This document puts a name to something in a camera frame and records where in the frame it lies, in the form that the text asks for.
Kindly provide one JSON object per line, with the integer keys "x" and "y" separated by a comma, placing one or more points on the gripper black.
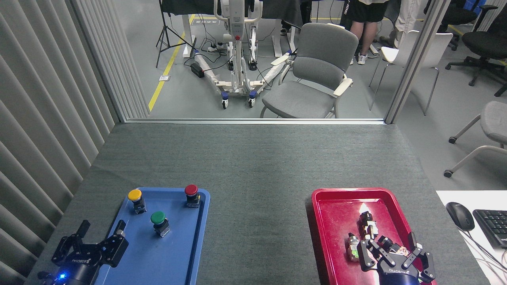
{"x": 77, "y": 271}
{"x": 398, "y": 277}

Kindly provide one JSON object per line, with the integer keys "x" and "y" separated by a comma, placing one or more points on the green push button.
{"x": 158, "y": 217}

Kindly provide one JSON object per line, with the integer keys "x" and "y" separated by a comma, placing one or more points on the yellow push button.
{"x": 134, "y": 194}

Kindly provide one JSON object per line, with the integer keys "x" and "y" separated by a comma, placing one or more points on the red push button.
{"x": 191, "y": 190}

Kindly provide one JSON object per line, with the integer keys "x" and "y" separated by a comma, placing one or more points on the white desk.
{"x": 455, "y": 245}

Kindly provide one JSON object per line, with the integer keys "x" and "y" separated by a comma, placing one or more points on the blue plastic tray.
{"x": 158, "y": 257}

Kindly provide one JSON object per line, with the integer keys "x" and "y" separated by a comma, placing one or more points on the red plastic tray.
{"x": 336, "y": 225}

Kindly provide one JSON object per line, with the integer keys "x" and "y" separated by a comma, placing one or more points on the black computer mouse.
{"x": 460, "y": 215}

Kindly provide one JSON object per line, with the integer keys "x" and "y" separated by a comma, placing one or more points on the black keyboard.
{"x": 493, "y": 227}

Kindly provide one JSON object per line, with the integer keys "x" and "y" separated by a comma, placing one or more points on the grey chair on castors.
{"x": 495, "y": 122}

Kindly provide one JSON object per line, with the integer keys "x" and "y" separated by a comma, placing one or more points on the floor outlet plate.
{"x": 164, "y": 78}

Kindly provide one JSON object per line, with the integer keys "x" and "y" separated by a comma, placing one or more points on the black power adapter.
{"x": 197, "y": 70}

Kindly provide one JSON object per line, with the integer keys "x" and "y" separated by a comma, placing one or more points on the grey padded armchair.
{"x": 317, "y": 67}

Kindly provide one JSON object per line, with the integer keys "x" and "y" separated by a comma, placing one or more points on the white plastic chair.
{"x": 431, "y": 49}

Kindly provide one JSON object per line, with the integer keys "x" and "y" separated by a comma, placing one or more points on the black tripod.
{"x": 168, "y": 35}

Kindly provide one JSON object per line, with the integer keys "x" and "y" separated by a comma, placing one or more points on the white table leg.
{"x": 187, "y": 35}

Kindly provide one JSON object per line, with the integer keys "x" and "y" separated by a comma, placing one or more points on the white power strip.
{"x": 214, "y": 48}

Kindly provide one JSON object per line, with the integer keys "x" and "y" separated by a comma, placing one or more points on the black office chair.
{"x": 455, "y": 16}
{"x": 485, "y": 43}

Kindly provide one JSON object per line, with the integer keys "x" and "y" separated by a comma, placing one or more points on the person in shorts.
{"x": 366, "y": 23}

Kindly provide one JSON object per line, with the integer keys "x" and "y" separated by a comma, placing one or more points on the person in long trousers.
{"x": 406, "y": 18}

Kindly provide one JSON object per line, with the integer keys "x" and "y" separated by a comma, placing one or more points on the white stand on wheels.
{"x": 237, "y": 51}

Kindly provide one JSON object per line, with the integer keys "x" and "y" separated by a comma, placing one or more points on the small multicoloured switch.
{"x": 401, "y": 250}

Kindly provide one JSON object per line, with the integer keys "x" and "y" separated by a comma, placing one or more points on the black white selector switch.
{"x": 368, "y": 225}

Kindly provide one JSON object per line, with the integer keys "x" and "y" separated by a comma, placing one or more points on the silver green small switch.
{"x": 352, "y": 249}

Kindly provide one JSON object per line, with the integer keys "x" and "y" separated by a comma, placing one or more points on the silver table edge rail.
{"x": 253, "y": 121}

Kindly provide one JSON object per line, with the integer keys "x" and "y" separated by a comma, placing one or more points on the silver post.
{"x": 416, "y": 59}

